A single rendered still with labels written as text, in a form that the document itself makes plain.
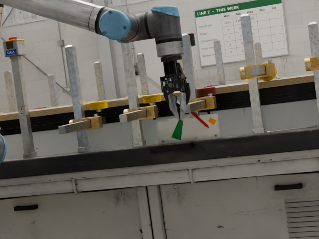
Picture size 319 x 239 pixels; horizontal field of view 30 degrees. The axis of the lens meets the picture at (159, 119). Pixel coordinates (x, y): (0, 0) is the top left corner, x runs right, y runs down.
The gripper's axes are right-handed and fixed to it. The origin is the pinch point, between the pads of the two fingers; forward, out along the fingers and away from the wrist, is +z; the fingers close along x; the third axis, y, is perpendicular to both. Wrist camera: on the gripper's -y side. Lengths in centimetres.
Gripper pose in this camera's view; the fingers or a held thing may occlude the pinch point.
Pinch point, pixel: (180, 115)
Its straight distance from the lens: 200.9
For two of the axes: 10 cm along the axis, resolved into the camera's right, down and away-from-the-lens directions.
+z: 1.3, 9.9, 0.5
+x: 9.6, -1.1, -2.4
